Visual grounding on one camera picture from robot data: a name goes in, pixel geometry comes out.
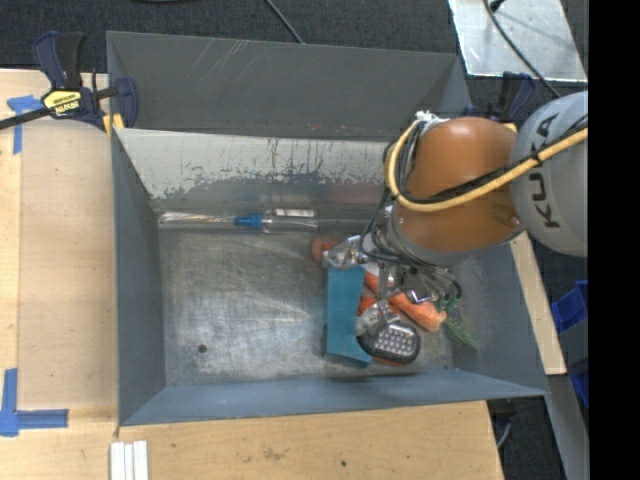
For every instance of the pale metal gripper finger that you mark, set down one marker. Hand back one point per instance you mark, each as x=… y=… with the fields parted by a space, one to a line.
x=382 y=315
x=342 y=255

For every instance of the orange round toy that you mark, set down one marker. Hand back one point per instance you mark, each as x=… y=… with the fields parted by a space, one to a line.
x=320 y=249

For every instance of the orange toy carrot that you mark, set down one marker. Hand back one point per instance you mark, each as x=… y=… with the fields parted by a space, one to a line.
x=420 y=313

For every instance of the teal flat block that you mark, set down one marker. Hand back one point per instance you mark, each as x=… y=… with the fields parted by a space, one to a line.
x=342 y=313

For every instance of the grey metal bin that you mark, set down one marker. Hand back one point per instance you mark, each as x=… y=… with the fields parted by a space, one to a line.
x=240 y=308

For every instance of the pale wood board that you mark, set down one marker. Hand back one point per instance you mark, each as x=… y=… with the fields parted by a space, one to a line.
x=65 y=268

